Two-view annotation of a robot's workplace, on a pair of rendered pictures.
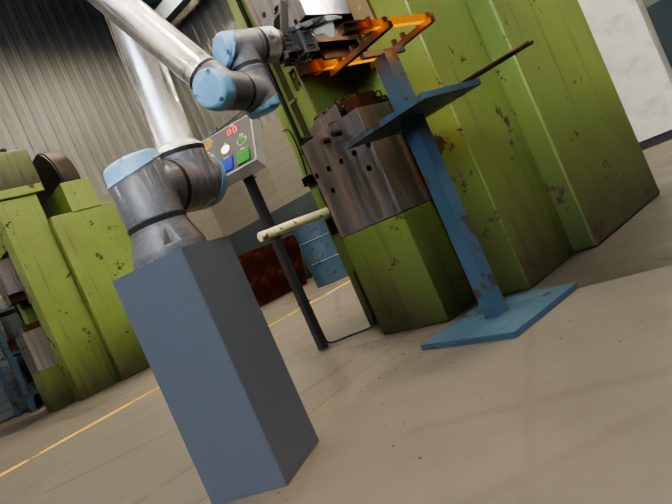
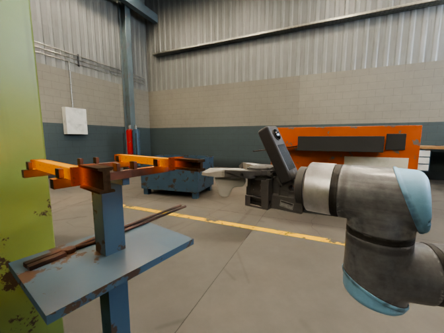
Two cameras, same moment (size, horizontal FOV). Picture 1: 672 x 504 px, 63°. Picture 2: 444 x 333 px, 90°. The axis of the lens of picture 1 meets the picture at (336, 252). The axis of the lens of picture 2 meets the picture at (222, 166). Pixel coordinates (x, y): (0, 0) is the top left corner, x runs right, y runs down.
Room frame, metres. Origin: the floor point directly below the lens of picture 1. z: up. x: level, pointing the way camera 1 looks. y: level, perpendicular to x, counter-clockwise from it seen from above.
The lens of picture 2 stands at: (1.73, 0.28, 1.10)
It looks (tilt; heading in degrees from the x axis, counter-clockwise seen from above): 7 degrees down; 254
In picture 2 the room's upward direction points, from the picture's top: straight up
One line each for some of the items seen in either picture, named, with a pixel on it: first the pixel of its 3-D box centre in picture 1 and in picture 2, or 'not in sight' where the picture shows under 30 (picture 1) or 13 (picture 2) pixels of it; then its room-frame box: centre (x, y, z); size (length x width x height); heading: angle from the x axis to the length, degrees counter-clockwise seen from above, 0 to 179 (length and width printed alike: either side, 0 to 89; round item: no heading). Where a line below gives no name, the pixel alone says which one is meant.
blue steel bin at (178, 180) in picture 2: not in sight; (178, 174); (1.34, -4.21, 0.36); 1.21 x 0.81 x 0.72; 146
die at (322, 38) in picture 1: (324, 42); not in sight; (2.52, -0.34, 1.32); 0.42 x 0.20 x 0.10; 132
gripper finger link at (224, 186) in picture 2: not in sight; (223, 182); (1.60, -0.16, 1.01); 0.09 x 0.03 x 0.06; 163
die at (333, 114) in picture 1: (356, 115); not in sight; (2.52, -0.34, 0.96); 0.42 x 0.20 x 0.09; 132
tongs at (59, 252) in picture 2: (451, 90); (129, 226); (1.84, -0.57, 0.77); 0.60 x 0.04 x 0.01; 42
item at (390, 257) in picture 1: (429, 256); not in sight; (2.49, -0.38, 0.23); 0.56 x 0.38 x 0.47; 132
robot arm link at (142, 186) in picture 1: (144, 189); not in sight; (1.41, 0.38, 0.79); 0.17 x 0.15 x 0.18; 150
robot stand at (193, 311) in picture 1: (220, 365); not in sight; (1.40, 0.38, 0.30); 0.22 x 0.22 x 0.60; 70
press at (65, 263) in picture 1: (93, 260); not in sight; (6.81, 2.78, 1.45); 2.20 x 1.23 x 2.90; 140
